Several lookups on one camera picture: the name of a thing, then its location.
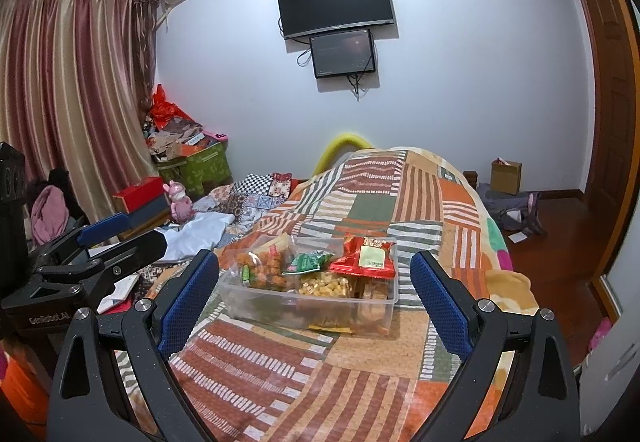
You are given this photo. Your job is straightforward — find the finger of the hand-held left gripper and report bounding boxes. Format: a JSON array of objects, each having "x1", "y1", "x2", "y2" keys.
[
  {"x1": 32, "y1": 211, "x2": 132, "y2": 268},
  {"x1": 37, "y1": 228, "x2": 168, "y2": 295}
]

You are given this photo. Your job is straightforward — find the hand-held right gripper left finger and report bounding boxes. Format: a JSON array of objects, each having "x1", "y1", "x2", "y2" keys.
[{"x1": 45, "y1": 249, "x2": 221, "y2": 442}]

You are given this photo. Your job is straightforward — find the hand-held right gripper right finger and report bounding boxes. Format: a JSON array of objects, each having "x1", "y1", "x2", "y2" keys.
[{"x1": 409, "y1": 249, "x2": 581, "y2": 442}]

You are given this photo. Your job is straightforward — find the green-edged clear snack bag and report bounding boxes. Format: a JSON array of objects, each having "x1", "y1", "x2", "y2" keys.
[{"x1": 240, "y1": 242, "x2": 296, "y2": 293}]

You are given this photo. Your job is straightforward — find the clear plastic container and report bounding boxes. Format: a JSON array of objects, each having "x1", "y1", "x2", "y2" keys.
[{"x1": 218, "y1": 235, "x2": 399, "y2": 337}]

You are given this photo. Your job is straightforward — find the white paper sheet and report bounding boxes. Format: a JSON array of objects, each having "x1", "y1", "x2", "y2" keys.
[{"x1": 97, "y1": 275, "x2": 141, "y2": 309}]

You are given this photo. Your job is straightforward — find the red box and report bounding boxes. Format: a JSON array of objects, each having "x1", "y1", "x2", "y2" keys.
[{"x1": 112, "y1": 176, "x2": 168, "y2": 213}]

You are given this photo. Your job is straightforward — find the pink figurine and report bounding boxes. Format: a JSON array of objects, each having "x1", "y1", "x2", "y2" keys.
[{"x1": 162, "y1": 181, "x2": 196, "y2": 224}]

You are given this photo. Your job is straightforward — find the black garment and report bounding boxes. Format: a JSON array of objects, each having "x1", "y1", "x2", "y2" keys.
[{"x1": 47, "y1": 167, "x2": 87, "y2": 223}]

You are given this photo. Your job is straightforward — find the pink garment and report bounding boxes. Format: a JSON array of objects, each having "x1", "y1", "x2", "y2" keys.
[{"x1": 31, "y1": 185, "x2": 68, "y2": 245}]

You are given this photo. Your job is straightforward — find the white cloth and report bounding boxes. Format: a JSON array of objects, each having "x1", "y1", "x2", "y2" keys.
[{"x1": 160, "y1": 211, "x2": 236, "y2": 263}]

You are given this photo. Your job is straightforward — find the clear cracker pack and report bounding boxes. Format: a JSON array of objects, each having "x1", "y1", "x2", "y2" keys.
[{"x1": 357, "y1": 275, "x2": 393, "y2": 323}]

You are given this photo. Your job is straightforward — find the pastel fleece blanket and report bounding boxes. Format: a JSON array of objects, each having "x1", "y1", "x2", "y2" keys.
[{"x1": 480, "y1": 215, "x2": 533, "y2": 323}]

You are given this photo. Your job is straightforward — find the red packet with green label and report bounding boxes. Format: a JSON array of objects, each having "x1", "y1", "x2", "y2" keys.
[{"x1": 329, "y1": 233, "x2": 397, "y2": 279}]

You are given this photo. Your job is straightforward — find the green storage box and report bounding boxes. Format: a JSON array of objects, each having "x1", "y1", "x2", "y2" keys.
[{"x1": 157, "y1": 142, "x2": 233, "y2": 200}]

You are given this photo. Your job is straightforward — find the striped patchwork blanket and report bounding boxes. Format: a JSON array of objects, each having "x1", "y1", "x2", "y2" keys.
[{"x1": 115, "y1": 147, "x2": 541, "y2": 442}]

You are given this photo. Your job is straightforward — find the pile of papers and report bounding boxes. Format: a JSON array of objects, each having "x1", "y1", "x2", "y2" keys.
[{"x1": 145, "y1": 117, "x2": 221, "y2": 163}]

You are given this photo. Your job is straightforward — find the checkered patchwork quilt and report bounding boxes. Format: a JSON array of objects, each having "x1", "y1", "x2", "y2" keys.
[{"x1": 192, "y1": 171, "x2": 301, "y2": 243}]

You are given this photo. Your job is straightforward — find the grey backpack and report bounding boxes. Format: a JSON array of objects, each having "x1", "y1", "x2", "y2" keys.
[{"x1": 480, "y1": 189, "x2": 545, "y2": 237}]

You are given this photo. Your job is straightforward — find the yellow cube snack bag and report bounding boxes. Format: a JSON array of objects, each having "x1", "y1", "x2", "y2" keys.
[{"x1": 297, "y1": 271, "x2": 353, "y2": 299}]

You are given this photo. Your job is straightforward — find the green snack packet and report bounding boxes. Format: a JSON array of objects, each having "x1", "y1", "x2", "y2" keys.
[{"x1": 287, "y1": 249, "x2": 335, "y2": 277}]

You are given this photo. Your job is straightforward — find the red plastic bag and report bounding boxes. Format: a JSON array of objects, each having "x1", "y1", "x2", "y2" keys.
[{"x1": 150, "y1": 84, "x2": 188, "y2": 128}]

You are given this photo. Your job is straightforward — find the cardboard box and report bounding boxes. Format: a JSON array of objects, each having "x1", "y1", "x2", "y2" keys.
[{"x1": 490, "y1": 158, "x2": 523, "y2": 195}]

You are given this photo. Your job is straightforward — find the striped curtain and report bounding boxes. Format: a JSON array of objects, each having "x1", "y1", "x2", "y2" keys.
[{"x1": 0, "y1": 0, "x2": 161, "y2": 195}]

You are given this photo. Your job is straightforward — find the white door panel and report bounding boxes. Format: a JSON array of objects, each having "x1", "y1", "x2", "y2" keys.
[{"x1": 580, "y1": 272, "x2": 640, "y2": 428}]

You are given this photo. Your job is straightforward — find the yellow foam tube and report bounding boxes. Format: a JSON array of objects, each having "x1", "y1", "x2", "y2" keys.
[{"x1": 312, "y1": 132, "x2": 373, "y2": 178}]

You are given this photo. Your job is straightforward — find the wooden door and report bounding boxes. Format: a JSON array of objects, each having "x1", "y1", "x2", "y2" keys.
[{"x1": 570, "y1": 0, "x2": 640, "y2": 295}]

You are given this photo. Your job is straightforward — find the small black wall monitor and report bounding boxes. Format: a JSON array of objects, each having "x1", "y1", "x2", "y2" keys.
[{"x1": 309, "y1": 29, "x2": 377, "y2": 79}]

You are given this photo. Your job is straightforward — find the black wall television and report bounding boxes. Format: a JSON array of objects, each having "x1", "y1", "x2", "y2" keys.
[{"x1": 276, "y1": 0, "x2": 396, "y2": 40}]

